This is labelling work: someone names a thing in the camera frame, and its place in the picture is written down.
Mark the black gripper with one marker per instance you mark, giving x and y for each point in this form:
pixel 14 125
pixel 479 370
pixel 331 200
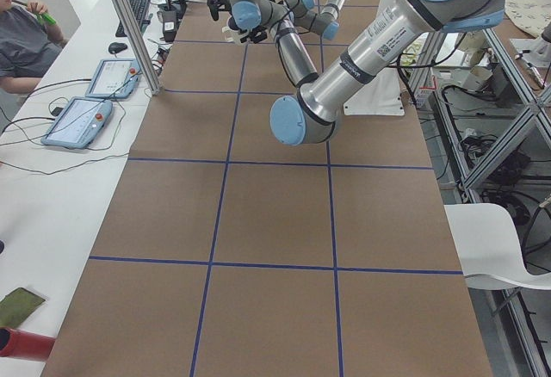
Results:
pixel 250 35
pixel 232 24

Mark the white ribbed mug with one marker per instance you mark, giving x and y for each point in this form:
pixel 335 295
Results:
pixel 229 37

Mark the black keyboard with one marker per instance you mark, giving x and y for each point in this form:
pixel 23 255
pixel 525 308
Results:
pixel 140 9

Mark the black computer mouse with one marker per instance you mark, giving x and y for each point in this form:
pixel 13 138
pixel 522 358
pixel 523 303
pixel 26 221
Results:
pixel 116 47

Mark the far teach pendant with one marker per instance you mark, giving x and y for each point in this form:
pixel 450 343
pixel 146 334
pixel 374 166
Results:
pixel 114 78

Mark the teach pendant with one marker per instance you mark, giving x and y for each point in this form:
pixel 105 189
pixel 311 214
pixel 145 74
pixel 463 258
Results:
pixel 114 78
pixel 78 124

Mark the near teach pendant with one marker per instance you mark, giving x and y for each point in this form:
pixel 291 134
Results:
pixel 78 124

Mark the seated person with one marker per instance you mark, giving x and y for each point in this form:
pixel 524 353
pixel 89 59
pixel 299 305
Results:
pixel 29 45

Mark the brown table mat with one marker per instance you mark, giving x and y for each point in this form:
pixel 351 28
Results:
pixel 226 253

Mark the white chair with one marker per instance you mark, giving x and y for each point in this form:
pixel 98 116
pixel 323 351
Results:
pixel 488 248

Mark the green cloth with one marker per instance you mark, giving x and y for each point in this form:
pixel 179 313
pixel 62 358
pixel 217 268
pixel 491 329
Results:
pixel 17 306

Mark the red cylinder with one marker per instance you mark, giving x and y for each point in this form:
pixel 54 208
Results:
pixel 25 345

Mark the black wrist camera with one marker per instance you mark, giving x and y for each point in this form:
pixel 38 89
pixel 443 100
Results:
pixel 218 6

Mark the aluminium frame post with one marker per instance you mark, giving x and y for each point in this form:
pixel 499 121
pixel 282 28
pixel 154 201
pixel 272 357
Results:
pixel 133 32

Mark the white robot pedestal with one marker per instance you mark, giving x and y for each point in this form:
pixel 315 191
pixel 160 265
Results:
pixel 382 96

